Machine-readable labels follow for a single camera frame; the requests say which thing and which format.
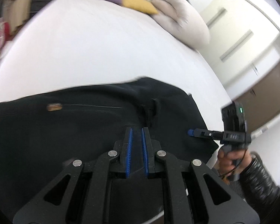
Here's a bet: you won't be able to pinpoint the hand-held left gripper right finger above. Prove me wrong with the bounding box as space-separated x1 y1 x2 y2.
141 127 260 224

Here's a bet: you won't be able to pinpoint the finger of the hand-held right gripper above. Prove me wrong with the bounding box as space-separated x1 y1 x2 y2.
187 128 224 140

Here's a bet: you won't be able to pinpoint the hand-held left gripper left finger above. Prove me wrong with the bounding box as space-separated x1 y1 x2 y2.
13 127 134 224

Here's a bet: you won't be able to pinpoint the black denim pants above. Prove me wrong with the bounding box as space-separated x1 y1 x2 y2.
0 76 220 224

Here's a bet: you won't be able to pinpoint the person's right forearm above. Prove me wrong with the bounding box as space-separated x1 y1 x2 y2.
238 156 280 224

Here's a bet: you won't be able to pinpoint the person's right hand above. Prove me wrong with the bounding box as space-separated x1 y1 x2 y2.
217 145 252 180

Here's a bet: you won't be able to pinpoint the brown wooden door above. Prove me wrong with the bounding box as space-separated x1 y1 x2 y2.
229 58 280 132

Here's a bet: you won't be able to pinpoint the white wardrobe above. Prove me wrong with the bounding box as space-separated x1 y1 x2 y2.
196 0 280 96

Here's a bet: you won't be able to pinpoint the white bed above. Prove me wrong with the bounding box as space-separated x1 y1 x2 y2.
0 0 236 224

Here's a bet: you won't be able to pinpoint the beige folded duvet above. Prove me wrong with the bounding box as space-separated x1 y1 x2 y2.
150 0 211 51

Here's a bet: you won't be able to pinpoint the yellow patterned pillow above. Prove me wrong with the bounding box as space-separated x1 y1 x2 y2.
119 0 159 15

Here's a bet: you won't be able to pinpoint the beige puffer jacket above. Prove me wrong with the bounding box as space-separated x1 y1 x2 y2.
0 0 41 28

